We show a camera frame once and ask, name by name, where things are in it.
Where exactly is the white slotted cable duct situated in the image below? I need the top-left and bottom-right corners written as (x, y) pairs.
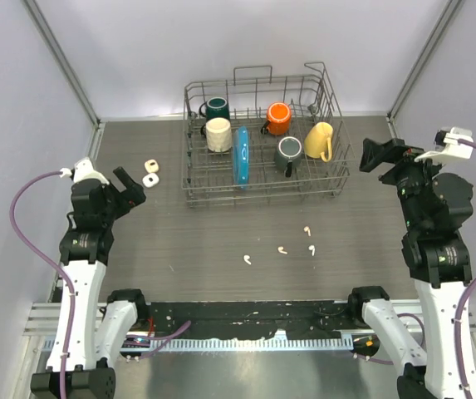
top-left (44, 335), bottom-right (355, 352)

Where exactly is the grey mug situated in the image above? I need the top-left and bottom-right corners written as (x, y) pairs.
top-left (274, 136), bottom-right (303, 178)

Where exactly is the blue plastic plate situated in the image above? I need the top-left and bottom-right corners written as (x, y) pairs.
top-left (233, 126), bottom-right (249, 190)

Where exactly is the orange mug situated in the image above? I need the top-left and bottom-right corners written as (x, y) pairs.
top-left (260, 102), bottom-right (292, 136)

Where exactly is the yellow mug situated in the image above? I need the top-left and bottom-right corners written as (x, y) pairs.
top-left (304, 122), bottom-right (333, 162)

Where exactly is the grey wire dish rack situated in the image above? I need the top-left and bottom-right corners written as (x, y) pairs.
top-left (181, 62), bottom-right (355, 206)

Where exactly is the beige earbud charging case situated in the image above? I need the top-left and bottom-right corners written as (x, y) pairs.
top-left (144, 159), bottom-right (159, 174)

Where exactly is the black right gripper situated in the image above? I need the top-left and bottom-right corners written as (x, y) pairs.
top-left (360, 135), bottom-right (452, 229)

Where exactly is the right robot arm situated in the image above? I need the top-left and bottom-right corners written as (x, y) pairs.
top-left (346, 139), bottom-right (476, 398)

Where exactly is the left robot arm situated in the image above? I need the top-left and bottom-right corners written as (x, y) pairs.
top-left (30, 158), bottom-right (150, 398)

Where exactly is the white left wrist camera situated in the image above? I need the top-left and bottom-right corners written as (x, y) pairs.
top-left (60, 157), bottom-right (110, 185)

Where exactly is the dark green mug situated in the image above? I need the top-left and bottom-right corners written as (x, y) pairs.
top-left (199, 96), bottom-right (230, 121)

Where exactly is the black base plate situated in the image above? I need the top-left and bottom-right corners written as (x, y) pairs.
top-left (133, 300), bottom-right (368, 341)

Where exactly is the cream ribbed mug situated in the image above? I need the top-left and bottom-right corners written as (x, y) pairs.
top-left (201, 117), bottom-right (232, 153)

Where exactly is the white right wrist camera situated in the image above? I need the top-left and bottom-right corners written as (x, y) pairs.
top-left (415, 126), bottom-right (474, 165)

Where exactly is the white earbud charging case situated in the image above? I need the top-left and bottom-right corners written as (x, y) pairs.
top-left (142, 173), bottom-right (159, 189)

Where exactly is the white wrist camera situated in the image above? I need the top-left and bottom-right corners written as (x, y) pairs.
top-left (415, 126), bottom-right (474, 165)
top-left (60, 157), bottom-right (110, 185)

